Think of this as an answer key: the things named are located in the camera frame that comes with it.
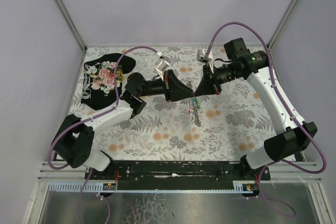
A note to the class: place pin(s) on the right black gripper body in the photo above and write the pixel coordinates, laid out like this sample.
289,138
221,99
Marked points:
209,80

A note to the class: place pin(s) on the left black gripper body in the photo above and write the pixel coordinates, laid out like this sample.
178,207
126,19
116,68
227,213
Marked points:
167,86

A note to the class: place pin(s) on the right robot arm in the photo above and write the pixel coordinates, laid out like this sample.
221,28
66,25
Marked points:
292,131

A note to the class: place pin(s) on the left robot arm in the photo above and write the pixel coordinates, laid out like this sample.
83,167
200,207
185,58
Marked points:
73,141

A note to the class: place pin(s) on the black floral cloth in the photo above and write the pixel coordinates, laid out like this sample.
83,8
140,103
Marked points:
100,78

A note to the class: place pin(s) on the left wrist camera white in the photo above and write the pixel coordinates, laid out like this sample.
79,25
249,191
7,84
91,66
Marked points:
164,63

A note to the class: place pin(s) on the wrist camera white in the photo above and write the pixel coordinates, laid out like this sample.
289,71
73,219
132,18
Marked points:
164,63
203,56

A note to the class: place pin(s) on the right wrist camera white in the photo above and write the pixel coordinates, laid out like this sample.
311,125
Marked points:
203,56

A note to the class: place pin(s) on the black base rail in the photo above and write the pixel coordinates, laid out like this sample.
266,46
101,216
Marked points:
178,173

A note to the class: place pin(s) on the white cable duct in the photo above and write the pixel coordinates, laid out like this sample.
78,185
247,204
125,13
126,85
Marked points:
100,187

